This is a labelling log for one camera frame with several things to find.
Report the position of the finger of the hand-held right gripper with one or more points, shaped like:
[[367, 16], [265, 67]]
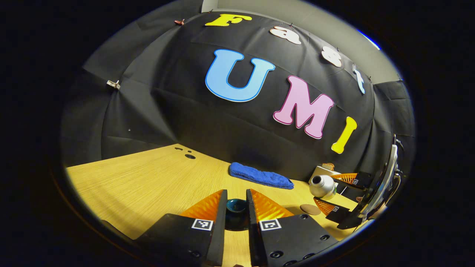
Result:
[[336, 214], [352, 193]]

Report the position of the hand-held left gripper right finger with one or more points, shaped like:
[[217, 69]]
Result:
[[253, 230]]

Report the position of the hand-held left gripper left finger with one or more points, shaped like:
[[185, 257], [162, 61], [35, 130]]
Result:
[[219, 230]]

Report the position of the teal ceramic teacup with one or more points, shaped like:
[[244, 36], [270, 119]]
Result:
[[236, 221]]

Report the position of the round brown coaster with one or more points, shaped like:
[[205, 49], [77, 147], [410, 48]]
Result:
[[310, 209]]

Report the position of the silver water bottle green label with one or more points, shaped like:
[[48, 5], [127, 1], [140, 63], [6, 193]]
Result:
[[326, 187]]

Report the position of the teal teacup lid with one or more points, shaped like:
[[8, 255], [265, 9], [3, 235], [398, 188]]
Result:
[[236, 205]]

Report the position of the bread slice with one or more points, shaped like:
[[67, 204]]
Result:
[[328, 166]]

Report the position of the white toaster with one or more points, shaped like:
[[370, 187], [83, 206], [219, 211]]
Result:
[[317, 171]]

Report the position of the blue towel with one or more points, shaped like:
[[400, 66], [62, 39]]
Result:
[[259, 176]]

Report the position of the black backdrop cloth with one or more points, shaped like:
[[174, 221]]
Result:
[[207, 122]]

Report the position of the silver metal clip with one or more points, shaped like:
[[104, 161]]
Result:
[[113, 84]]

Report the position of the red clip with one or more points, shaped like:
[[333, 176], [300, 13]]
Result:
[[179, 22]]

